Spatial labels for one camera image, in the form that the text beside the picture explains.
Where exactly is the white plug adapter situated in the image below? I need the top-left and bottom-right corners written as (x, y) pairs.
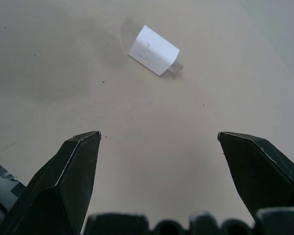
top-left (127, 24), bottom-right (184, 77)

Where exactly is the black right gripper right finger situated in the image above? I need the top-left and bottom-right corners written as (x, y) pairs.
top-left (217, 131), bottom-right (294, 221)

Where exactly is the dark table edge frame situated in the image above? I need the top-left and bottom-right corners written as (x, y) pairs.
top-left (0, 156), bottom-right (26, 225)

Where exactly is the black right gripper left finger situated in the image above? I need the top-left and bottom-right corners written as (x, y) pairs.
top-left (0, 130), bottom-right (102, 235)

